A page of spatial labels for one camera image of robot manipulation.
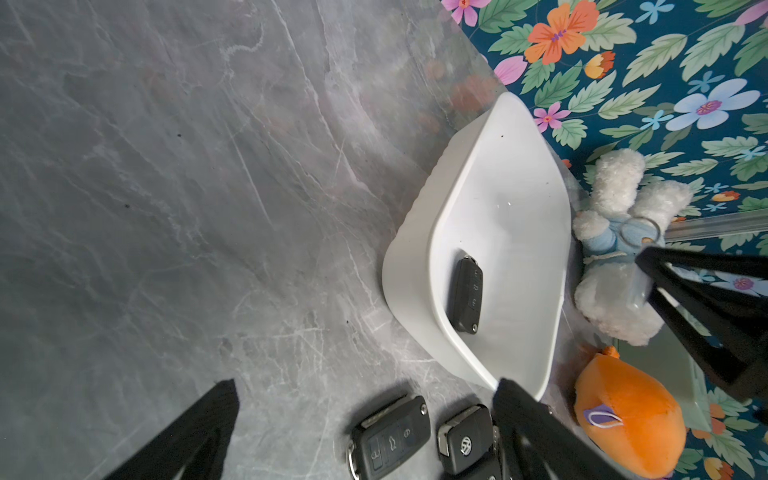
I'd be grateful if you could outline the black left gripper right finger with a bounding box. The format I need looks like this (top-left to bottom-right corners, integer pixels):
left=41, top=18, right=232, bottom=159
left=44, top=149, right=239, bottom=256
left=492, top=379, right=623, bottom=479

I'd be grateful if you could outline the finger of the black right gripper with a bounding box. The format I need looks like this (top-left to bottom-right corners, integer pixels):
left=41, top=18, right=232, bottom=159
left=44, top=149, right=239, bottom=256
left=635, top=247, right=767, bottom=402

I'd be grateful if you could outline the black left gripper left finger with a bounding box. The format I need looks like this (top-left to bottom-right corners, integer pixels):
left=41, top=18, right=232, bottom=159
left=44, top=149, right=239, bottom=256
left=107, top=379, right=240, bottom=479

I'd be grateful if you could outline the black car key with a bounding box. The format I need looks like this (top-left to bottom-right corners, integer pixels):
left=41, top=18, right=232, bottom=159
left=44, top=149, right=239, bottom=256
left=447, top=256, right=483, bottom=335
left=437, top=404, right=502, bottom=480
left=346, top=395, right=431, bottom=480

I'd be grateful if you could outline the white plastic storage box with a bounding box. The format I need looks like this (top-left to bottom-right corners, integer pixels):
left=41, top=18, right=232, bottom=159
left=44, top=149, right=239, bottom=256
left=382, top=92, right=571, bottom=398

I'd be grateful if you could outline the green tissue box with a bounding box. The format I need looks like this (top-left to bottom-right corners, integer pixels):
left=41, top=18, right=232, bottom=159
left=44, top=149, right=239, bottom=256
left=613, top=326, right=712, bottom=433

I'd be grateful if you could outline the orange plush toy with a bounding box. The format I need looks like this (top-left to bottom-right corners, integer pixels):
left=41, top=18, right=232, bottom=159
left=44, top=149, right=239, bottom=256
left=574, top=346, right=686, bottom=479

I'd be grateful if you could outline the white plush bunny toy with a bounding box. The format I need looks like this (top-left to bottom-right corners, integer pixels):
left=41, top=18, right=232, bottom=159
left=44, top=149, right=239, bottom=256
left=572, top=149, right=693, bottom=346

